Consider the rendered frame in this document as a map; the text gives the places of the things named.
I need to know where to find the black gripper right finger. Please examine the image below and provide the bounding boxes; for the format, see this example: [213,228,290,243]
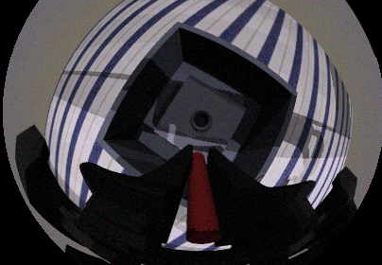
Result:
[206,147,316,247]

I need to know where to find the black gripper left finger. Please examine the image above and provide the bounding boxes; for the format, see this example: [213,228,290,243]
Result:
[79,144,192,244]

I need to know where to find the dark red peg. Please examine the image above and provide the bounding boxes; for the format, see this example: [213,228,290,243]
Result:
[186,151,221,244]

